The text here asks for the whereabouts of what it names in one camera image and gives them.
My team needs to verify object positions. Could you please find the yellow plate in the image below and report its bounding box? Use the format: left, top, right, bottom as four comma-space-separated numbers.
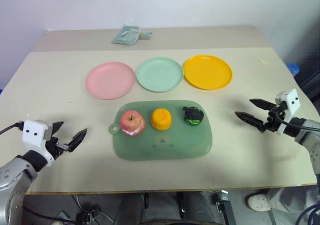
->
182, 54, 234, 91

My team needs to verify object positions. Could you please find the small black box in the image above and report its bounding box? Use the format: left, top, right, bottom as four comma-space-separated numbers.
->
74, 209, 97, 225

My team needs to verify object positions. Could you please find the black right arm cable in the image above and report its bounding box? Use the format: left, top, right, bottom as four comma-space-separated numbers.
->
276, 111, 320, 132

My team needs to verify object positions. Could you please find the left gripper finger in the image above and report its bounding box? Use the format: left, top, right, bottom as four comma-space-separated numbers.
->
67, 127, 88, 153
51, 120, 65, 138

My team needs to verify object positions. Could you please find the mint green plate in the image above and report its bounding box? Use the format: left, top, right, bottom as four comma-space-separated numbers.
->
135, 57, 185, 94

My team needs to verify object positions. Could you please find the white sneaker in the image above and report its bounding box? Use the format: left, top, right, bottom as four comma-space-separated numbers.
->
246, 192, 272, 212

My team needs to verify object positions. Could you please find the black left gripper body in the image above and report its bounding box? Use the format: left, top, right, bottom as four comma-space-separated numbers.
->
45, 135, 72, 161

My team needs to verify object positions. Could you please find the orange fruit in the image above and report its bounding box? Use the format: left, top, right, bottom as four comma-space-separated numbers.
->
150, 108, 174, 131

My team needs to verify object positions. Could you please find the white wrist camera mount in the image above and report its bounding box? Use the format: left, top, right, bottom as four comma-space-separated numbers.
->
21, 119, 56, 167
274, 88, 300, 136

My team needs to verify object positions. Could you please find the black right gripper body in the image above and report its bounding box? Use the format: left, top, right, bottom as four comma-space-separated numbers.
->
258, 104, 289, 135

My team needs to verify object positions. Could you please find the teal plastic bag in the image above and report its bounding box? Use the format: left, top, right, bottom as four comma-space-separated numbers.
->
110, 24, 154, 47

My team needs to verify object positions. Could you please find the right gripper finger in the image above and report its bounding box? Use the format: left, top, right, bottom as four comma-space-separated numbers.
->
234, 111, 265, 129
249, 98, 276, 111

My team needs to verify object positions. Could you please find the grey trouser leg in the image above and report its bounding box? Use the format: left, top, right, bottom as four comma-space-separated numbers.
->
264, 185, 320, 225

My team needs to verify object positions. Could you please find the blue object beside table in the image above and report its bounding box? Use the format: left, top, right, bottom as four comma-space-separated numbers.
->
286, 62, 300, 75

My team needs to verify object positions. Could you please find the pink plate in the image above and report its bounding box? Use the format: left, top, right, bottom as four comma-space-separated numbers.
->
85, 61, 136, 101

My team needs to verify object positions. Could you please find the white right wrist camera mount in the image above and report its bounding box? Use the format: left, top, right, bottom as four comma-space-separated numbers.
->
274, 88, 300, 136

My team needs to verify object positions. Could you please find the black textured case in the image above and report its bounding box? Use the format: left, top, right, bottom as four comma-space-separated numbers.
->
294, 51, 320, 107

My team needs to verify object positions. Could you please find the black floor cable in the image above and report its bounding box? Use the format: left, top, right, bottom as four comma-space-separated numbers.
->
22, 204, 78, 224

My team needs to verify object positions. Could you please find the dark rounded shape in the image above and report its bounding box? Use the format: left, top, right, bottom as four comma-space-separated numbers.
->
176, 190, 214, 225

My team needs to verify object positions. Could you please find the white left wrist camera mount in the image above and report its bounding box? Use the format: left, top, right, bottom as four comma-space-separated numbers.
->
21, 119, 56, 167

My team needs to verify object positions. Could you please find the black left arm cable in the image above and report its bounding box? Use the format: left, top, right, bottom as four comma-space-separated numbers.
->
0, 121, 25, 136

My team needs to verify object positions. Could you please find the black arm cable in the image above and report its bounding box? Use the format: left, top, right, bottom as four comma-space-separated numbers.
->
276, 111, 320, 132
0, 121, 25, 136

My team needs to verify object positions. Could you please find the red apple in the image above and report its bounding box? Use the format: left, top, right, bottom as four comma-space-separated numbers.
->
119, 109, 146, 138

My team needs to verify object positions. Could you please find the translucent green cutting board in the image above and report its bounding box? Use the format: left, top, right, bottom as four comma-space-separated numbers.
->
108, 99, 214, 162

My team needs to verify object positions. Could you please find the green and black toy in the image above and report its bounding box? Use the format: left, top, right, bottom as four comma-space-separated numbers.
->
182, 106, 205, 128

